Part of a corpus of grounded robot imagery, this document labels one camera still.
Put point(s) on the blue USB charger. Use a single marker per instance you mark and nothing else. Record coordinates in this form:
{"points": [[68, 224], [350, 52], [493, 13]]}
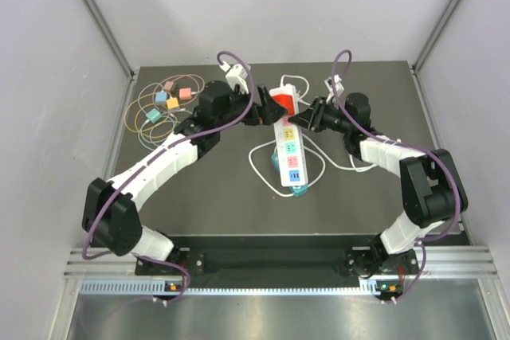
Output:
{"points": [[160, 98]]}

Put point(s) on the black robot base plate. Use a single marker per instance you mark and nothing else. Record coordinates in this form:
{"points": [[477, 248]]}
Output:
{"points": [[324, 260]]}

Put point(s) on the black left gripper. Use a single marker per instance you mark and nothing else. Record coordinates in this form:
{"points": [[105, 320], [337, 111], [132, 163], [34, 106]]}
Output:
{"points": [[268, 112]]}

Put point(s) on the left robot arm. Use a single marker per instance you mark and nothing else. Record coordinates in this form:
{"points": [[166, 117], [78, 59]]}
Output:
{"points": [[111, 210]]}

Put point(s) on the red cube socket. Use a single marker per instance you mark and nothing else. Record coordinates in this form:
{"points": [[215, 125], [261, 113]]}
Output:
{"points": [[286, 101]]}

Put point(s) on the green USB charger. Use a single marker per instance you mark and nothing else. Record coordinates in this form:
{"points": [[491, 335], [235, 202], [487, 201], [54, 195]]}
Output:
{"points": [[153, 116]]}

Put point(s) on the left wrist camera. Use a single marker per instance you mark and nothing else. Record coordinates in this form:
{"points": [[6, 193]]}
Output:
{"points": [[235, 75]]}

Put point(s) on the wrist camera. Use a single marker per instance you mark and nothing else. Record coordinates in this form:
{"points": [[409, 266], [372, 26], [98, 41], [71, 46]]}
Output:
{"points": [[235, 75], [334, 85]]}

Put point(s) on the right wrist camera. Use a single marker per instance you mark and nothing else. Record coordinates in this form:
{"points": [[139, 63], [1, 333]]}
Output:
{"points": [[334, 85]]}

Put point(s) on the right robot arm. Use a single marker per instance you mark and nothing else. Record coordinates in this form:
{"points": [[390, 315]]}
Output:
{"points": [[432, 191]]}

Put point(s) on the yellow USB charger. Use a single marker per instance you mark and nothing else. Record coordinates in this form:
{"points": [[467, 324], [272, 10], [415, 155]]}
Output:
{"points": [[172, 103]]}

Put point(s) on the teal power strip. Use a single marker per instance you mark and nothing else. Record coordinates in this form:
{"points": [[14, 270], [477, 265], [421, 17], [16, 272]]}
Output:
{"points": [[296, 190]]}

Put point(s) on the white power strip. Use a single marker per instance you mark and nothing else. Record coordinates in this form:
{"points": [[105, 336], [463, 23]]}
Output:
{"points": [[289, 145]]}

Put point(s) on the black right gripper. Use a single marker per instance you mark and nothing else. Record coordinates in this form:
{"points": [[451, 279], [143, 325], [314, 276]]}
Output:
{"points": [[312, 118]]}

